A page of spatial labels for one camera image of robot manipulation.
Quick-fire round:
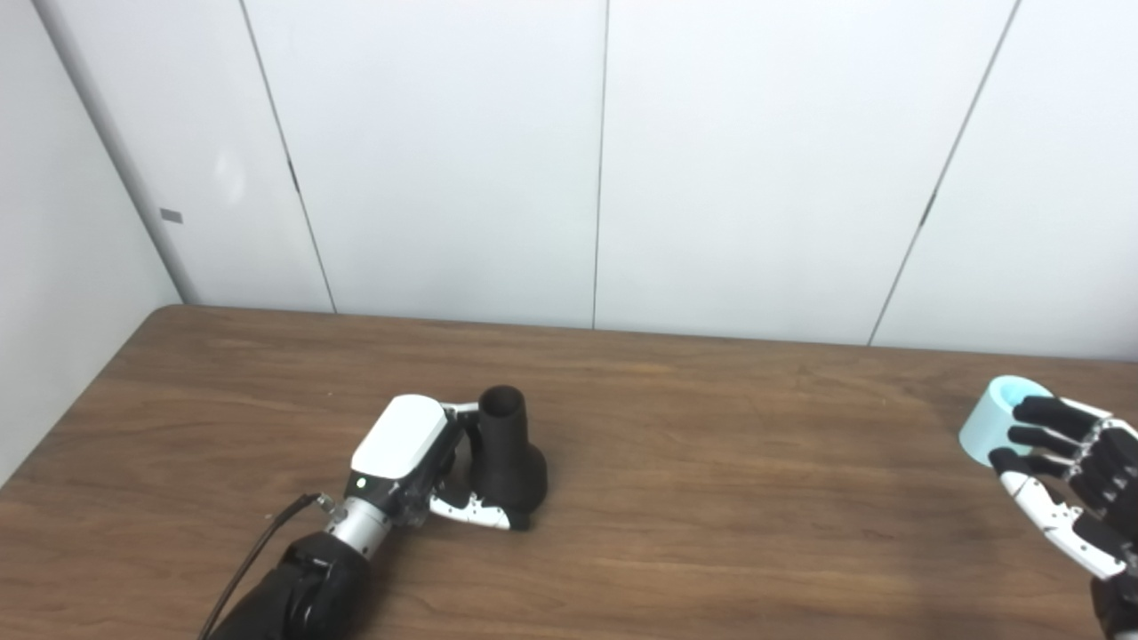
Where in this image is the light-blue hose piece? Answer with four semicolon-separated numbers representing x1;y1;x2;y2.
958;374;1055;468

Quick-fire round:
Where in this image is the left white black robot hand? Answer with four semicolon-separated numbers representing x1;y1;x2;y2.
341;394;535;533

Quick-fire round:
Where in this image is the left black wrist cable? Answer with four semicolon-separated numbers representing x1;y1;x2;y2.
196;492;349;640

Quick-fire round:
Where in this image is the grey wall corner post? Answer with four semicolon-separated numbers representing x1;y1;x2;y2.
30;0;202;307

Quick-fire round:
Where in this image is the black funnel-shaped nozzle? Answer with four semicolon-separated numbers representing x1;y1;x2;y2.
468;384;549;518

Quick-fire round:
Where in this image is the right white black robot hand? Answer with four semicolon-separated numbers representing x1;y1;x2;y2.
988;395;1138;584

